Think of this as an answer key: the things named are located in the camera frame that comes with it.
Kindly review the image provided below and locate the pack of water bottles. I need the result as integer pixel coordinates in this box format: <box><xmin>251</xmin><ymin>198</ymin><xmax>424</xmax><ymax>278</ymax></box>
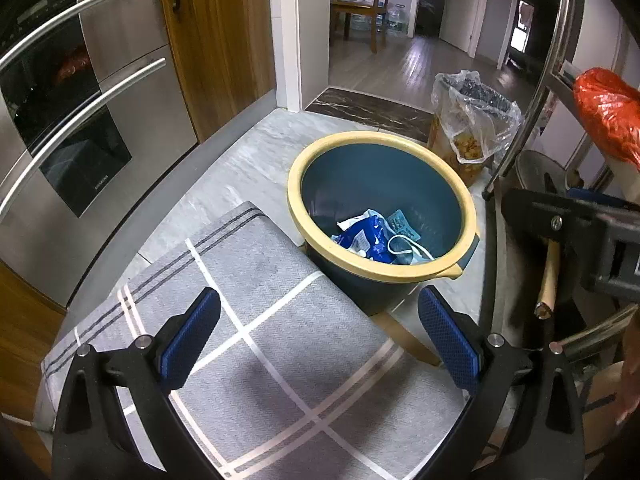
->
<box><xmin>350</xmin><ymin>11</ymin><xmax>387</xmax><ymax>32</ymax></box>

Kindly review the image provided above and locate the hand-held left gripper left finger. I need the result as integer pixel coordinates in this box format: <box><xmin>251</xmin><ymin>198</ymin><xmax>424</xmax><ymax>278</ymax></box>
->
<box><xmin>52</xmin><ymin>287</ymin><xmax>222</xmax><ymax>480</ymax></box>

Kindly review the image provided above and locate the clear water jug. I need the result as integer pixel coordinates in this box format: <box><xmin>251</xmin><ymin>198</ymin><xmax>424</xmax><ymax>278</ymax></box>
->
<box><xmin>387</xmin><ymin>4</ymin><xmax>410</xmax><ymax>35</ymax></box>

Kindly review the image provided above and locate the white interior door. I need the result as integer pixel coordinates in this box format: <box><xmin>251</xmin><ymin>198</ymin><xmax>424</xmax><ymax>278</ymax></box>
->
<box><xmin>439</xmin><ymin>0</ymin><xmax>490</xmax><ymax>58</ymax></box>

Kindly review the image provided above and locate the round metal pan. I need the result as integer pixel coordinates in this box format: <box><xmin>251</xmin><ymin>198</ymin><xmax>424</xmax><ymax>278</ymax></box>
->
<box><xmin>515</xmin><ymin>150</ymin><xmax>581</xmax><ymax>201</ymax></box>

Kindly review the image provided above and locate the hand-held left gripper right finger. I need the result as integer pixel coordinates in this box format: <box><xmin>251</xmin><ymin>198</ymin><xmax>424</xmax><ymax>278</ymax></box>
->
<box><xmin>417</xmin><ymin>285</ymin><xmax>586</xmax><ymax>480</ymax></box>

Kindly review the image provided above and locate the chrome metal rack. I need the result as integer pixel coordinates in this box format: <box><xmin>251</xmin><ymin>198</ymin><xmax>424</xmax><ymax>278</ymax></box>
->
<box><xmin>481</xmin><ymin>0</ymin><xmax>640</xmax><ymax>361</ymax></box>

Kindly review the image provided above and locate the stainless steel built-in oven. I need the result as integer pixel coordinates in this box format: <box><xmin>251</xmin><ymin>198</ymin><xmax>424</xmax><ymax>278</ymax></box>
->
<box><xmin>0</xmin><ymin>0</ymin><xmax>201</xmax><ymax>311</ymax></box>

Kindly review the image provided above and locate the teal blister pack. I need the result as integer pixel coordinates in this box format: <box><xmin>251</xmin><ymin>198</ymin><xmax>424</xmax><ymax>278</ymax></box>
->
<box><xmin>385</xmin><ymin>209</ymin><xmax>420</xmax><ymax>242</ymax></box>

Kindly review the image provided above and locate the orange plastic bag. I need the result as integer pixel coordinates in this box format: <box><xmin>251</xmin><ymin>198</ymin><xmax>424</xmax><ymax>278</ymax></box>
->
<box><xmin>572</xmin><ymin>67</ymin><xmax>640</xmax><ymax>168</ymax></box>

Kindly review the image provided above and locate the waste bin with clear liner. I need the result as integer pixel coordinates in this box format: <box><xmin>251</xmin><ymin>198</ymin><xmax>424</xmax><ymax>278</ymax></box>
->
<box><xmin>427</xmin><ymin>70</ymin><xmax>523</xmax><ymax>188</ymax></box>

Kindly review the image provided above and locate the wooden tool handle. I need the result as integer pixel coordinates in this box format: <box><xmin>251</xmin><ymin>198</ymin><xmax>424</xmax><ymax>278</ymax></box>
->
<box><xmin>534</xmin><ymin>240</ymin><xmax>562</xmax><ymax>319</ymax></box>

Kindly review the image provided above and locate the narrow wooden cabinet door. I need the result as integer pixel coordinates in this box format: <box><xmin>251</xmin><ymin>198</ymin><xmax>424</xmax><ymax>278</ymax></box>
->
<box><xmin>157</xmin><ymin>0</ymin><xmax>277</xmax><ymax>143</ymax></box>

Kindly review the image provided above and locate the blue and white packet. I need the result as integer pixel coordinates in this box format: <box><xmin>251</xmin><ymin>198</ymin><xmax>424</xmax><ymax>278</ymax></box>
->
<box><xmin>331</xmin><ymin>209</ymin><xmax>392</xmax><ymax>262</ymax></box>

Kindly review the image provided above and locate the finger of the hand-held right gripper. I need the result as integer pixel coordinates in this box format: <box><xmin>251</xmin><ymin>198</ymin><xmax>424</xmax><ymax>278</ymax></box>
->
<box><xmin>501</xmin><ymin>187</ymin><xmax>608</xmax><ymax>261</ymax></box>
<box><xmin>567</xmin><ymin>187</ymin><xmax>633</xmax><ymax>208</ymax></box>

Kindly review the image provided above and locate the blue face mask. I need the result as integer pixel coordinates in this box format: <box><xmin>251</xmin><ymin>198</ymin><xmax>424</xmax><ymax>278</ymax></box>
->
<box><xmin>387</xmin><ymin>232</ymin><xmax>435</xmax><ymax>265</ymax></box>

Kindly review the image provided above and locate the blue bin with yellow rim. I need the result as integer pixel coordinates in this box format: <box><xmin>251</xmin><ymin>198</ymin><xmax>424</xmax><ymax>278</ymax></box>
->
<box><xmin>287</xmin><ymin>131</ymin><xmax>481</xmax><ymax>317</ymax></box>

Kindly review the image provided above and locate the wide wooden cabinet door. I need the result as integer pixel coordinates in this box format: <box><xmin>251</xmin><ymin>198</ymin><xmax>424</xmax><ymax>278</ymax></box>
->
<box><xmin>0</xmin><ymin>260</ymin><xmax>68</xmax><ymax>461</ymax></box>

